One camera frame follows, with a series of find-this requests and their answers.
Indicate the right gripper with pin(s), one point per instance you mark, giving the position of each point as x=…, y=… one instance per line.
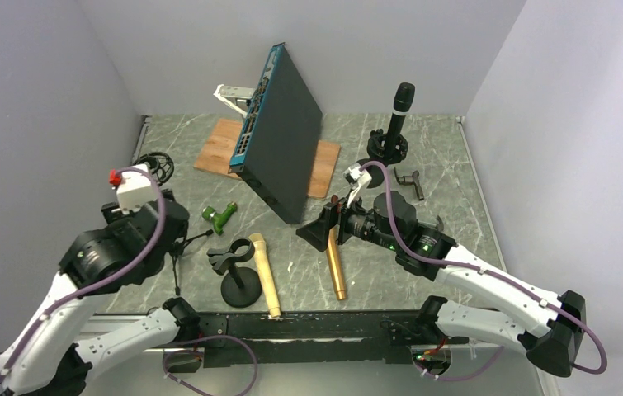
x=317, y=233

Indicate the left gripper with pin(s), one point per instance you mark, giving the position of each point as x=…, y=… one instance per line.
x=117, y=219

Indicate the dark gold microphone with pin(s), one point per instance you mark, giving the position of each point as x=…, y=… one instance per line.
x=335, y=266

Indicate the light gold microphone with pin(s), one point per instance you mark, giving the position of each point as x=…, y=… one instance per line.
x=265, y=275

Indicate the black round-base mic stand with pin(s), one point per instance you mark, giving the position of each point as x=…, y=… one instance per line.
x=241, y=286

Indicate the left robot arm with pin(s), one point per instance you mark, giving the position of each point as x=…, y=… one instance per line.
x=55, y=361

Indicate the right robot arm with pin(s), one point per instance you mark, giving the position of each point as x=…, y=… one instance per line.
x=544, y=326

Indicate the black round-base stand rear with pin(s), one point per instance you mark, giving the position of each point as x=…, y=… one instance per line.
x=378, y=150

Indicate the black microphone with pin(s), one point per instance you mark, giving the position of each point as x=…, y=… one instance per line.
x=403, y=101

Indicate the green plastic tap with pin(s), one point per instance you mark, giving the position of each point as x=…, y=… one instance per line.
x=218, y=219

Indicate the wooden board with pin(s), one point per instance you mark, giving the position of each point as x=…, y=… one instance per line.
x=219, y=147

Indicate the dark metal tap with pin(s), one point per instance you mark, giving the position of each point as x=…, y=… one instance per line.
x=412, y=179

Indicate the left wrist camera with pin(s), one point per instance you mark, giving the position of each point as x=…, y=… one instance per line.
x=133, y=188

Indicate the black tripod shock-mount stand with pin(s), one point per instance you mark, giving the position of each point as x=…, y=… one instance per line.
x=161, y=166

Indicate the blue network switch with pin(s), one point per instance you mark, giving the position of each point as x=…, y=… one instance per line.
x=275, y=151

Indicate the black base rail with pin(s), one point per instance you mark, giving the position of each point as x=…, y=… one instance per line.
x=315, y=337

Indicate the white bracket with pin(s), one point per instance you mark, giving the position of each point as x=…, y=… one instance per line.
x=237, y=99

